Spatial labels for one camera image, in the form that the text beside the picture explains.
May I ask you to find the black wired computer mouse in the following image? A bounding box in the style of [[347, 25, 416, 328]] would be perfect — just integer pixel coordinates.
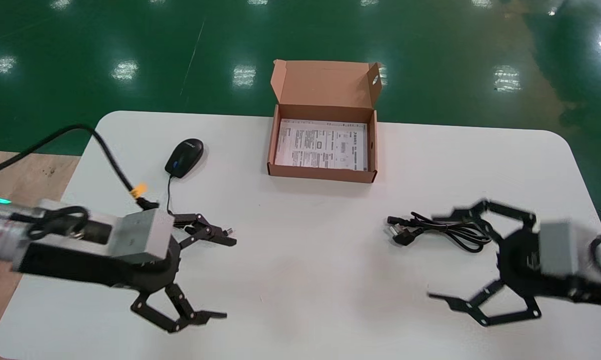
[[164, 138, 205, 216]]

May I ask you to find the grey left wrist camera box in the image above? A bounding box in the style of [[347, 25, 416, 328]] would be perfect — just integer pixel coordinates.
[[108, 209, 175, 265]]

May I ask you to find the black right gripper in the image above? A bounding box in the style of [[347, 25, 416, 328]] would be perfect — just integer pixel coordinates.
[[428, 200, 571, 327]]

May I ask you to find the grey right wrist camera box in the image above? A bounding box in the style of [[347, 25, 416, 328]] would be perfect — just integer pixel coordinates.
[[539, 222, 589, 277]]

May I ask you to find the short looped left wrist cable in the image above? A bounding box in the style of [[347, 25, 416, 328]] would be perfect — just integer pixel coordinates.
[[9, 206, 89, 241]]

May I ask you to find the black power cable bundle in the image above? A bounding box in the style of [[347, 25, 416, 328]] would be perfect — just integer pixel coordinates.
[[386, 211, 494, 253]]

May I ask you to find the brown cardboard storage box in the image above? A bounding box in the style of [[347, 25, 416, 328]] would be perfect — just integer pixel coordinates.
[[267, 60, 383, 184]]

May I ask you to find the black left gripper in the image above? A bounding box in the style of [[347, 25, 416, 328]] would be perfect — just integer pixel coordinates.
[[13, 213, 237, 334]]

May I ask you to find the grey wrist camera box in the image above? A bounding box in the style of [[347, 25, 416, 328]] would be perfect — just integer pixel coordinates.
[[108, 209, 175, 265], [539, 222, 589, 277]]

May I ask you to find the printed white paper sheet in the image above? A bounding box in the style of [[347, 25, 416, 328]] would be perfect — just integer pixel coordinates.
[[274, 119, 369, 172]]

